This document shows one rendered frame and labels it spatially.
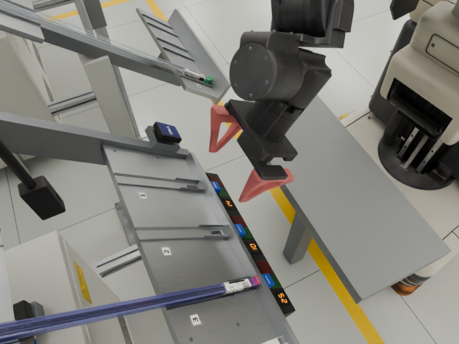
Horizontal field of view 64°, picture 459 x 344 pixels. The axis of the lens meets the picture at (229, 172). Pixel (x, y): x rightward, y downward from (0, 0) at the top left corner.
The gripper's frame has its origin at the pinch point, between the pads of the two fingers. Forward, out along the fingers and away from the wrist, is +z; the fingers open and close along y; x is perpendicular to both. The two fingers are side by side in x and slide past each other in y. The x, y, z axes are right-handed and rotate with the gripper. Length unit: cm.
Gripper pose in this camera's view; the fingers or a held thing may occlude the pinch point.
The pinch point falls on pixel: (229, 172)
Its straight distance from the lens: 53.8
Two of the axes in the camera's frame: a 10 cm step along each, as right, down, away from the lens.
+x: 7.4, -0.2, 6.7
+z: -5.0, 6.6, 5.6
